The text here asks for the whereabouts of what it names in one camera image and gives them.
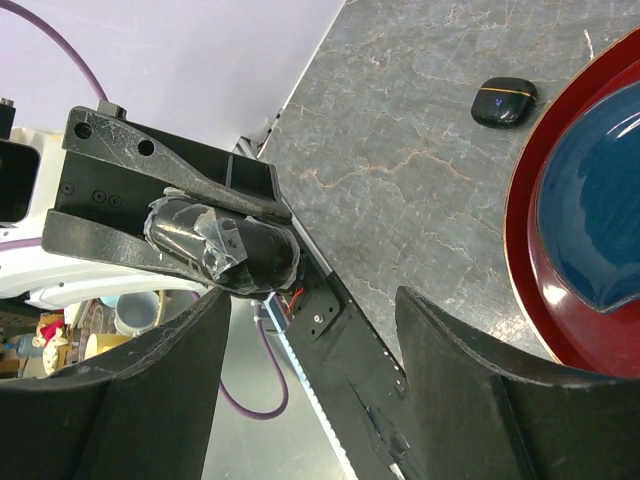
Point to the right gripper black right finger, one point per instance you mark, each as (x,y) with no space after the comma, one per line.
(488,410)

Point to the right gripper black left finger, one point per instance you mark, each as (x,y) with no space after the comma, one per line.
(141,410)

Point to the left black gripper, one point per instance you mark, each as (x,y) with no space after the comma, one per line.
(114,169)

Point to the black earbud charging case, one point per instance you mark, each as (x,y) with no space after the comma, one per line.
(504,102)

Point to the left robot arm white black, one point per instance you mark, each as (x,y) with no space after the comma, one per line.
(51,281)

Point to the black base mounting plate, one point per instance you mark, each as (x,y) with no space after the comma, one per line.
(361,388)

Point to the red round tray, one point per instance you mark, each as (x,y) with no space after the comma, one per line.
(571,333)

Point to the blue shell-shaped dish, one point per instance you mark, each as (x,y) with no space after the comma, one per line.
(587,206)

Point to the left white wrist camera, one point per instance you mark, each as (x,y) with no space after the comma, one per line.
(31,167)

